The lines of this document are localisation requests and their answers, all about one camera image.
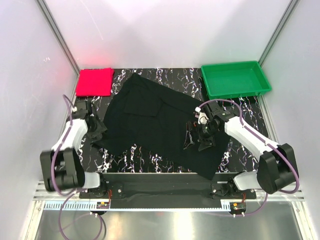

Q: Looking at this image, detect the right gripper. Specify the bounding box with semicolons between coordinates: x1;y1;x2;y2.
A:
183;121;221;152

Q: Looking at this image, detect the black t shirt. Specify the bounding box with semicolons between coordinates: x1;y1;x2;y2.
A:
93;73;230;180

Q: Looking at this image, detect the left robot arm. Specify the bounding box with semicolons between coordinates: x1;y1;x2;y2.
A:
39;113;108;198

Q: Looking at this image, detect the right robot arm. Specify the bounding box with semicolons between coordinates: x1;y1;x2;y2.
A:
187;111;300;199

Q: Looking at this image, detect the folded red t shirt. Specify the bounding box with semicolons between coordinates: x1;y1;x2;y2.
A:
75;68;115;97

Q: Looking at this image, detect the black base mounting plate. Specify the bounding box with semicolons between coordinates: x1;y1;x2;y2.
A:
79;173;257;212

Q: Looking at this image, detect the green plastic bin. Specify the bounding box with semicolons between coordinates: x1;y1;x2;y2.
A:
201;61;272;100

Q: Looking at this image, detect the shiny steel front plate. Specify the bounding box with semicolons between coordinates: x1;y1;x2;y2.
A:
35;202;303;240

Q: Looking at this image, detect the aluminium front rail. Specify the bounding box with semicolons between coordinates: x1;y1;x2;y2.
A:
33;182;305;202

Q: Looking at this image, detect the white slotted cable duct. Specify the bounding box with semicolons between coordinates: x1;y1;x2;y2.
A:
43;201;232;213

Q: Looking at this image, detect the aluminium frame post left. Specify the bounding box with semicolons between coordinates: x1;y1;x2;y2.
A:
35;0;80;75

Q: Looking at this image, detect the aluminium frame post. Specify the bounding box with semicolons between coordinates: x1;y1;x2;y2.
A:
35;0;80;75
258;0;300;67

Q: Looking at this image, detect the aluminium frame post right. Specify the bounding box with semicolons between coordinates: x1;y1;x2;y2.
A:
258;0;300;67

